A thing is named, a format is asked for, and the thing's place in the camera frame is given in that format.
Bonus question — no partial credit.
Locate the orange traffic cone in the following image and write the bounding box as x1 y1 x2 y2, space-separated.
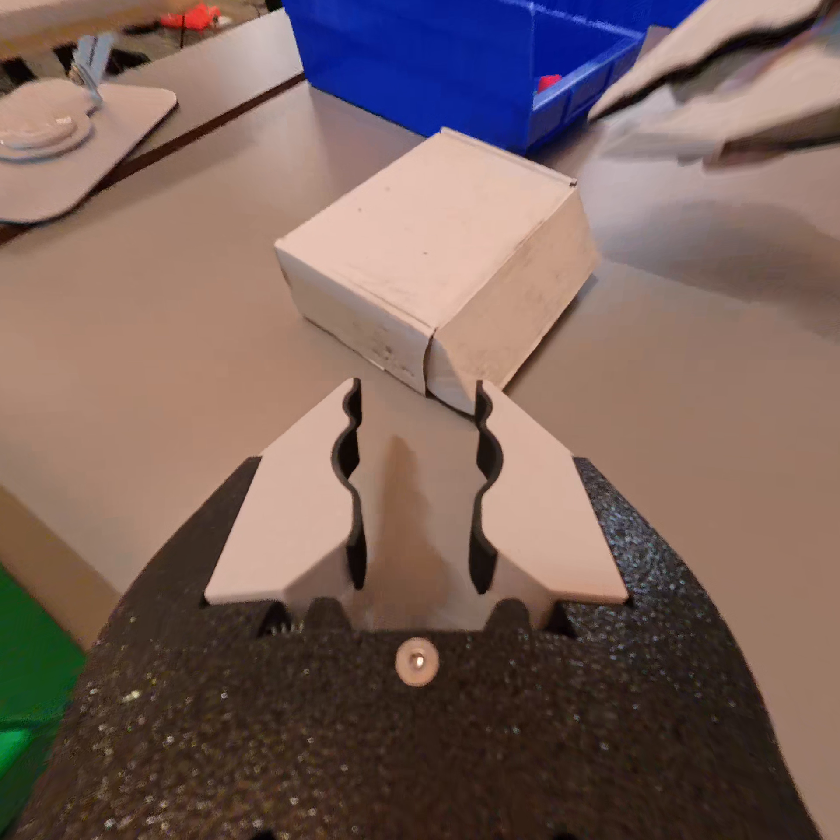
161 3 222 31

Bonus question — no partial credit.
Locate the white stand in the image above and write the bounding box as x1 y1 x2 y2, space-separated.
0 33 178 225

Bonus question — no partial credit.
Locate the blue plastic bin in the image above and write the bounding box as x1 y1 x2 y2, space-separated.
282 0 706 157

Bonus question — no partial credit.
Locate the green plastic bin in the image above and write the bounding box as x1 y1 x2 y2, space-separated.
0 564 89 828

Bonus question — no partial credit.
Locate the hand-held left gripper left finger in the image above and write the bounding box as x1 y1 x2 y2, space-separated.
203 377 367 629

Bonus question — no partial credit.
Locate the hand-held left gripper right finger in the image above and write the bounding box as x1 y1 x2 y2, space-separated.
469 379 631 629

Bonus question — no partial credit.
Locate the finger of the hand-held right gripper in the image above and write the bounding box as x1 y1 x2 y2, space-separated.
587 0 828 122
604 41 840 166

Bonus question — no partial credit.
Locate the white cardboard mailer box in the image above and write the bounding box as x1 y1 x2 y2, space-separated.
274 126 601 416

